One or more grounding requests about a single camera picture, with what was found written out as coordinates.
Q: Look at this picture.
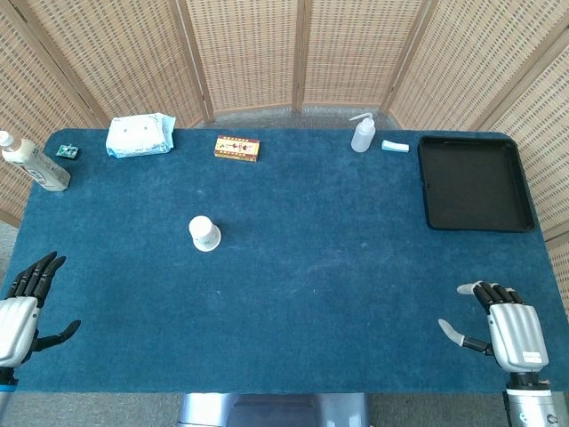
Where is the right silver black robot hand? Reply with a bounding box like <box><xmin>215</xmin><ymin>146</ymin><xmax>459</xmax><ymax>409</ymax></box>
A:
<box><xmin>438</xmin><ymin>279</ymin><xmax>550</xmax><ymax>375</ymax></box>

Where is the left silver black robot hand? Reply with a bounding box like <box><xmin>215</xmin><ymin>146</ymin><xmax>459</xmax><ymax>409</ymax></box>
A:
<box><xmin>0</xmin><ymin>251</ymin><xmax>83</xmax><ymax>368</ymax></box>

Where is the white paper cup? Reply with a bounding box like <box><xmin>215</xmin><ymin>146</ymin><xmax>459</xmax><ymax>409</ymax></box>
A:
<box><xmin>188</xmin><ymin>215</ymin><xmax>222</xmax><ymax>254</ymax></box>

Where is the black plastic tray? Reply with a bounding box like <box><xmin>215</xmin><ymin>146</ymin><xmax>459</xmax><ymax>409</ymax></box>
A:
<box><xmin>418</xmin><ymin>135</ymin><xmax>537</xmax><ymax>234</ymax></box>

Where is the beige bottle with white cap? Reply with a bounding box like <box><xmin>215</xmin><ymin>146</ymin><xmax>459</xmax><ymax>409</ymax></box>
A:
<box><xmin>0</xmin><ymin>130</ymin><xmax>72</xmax><ymax>193</ymax></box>

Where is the blue table cover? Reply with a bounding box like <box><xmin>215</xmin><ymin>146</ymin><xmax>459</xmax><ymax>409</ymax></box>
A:
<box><xmin>0</xmin><ymin>128</ymin><xmax>569</xmax><ymax>395</ymax></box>

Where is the white wet wipes pack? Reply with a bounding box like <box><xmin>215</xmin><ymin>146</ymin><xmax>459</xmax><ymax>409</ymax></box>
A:
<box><xmin>105</xmin><ymin>113</ymin><xmax>177</xmax><ymax>159</ymax></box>

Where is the clear plastic wash bottle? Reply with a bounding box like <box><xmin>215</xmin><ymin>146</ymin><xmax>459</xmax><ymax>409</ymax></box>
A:
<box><xmin>349</xmin><ymin>112</ymin><xmax>378</xmax><ymax>154</ymax></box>

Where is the grey robot torso base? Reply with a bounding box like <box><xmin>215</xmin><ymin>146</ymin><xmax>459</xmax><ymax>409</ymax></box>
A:
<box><xmin>177</xmin><ymin>392</ymin><xmax>370</xmax><ymax>427</ymax></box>

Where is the yellow red patterned box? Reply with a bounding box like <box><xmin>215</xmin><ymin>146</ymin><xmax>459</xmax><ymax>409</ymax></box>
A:
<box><xmin>213</xmin><ymin>134</ymin><xmax>261</xmax><ymax>163</ymax></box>

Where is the woven wooden folding screen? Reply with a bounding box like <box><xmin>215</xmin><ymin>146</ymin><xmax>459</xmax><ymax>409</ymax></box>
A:
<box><xmin>0</xmin><ymin>0</ymin><xmax>569</xmax><ymax>286</ymax></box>

